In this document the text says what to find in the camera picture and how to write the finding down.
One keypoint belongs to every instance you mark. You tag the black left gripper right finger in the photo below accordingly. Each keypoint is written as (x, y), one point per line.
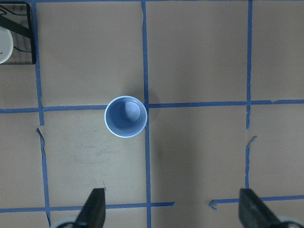
(253, 212)

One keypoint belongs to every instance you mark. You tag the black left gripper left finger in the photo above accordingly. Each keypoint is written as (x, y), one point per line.
(92, 214)

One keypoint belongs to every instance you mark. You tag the light blue plastic cup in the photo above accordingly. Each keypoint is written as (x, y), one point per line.
(125, 116)

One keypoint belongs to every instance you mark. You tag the white hanging mug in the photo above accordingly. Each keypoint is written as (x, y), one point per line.
(6, 44)

